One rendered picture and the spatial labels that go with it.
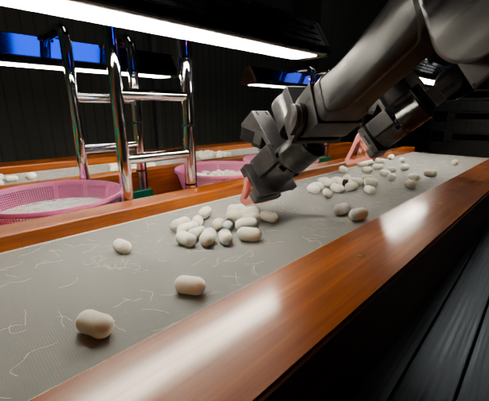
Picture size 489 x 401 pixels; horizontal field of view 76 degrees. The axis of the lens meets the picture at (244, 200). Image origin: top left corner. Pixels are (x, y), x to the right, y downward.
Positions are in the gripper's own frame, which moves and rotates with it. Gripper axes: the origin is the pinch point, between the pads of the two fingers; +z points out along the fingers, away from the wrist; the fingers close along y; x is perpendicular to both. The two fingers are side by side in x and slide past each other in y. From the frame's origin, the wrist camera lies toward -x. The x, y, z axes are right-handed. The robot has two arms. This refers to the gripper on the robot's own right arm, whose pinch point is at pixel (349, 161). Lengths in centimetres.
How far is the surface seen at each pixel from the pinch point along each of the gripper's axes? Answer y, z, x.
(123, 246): 55, 6, 3
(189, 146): 31.3, 13.6, -17.0
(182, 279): 55, -5, 11
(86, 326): 65, -4, 12
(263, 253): 41.4, -2.7, 12.0
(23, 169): 52, 67, -49
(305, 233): 31.1, -2.5, 11.9
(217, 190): 28.7, 15.1, -6.1
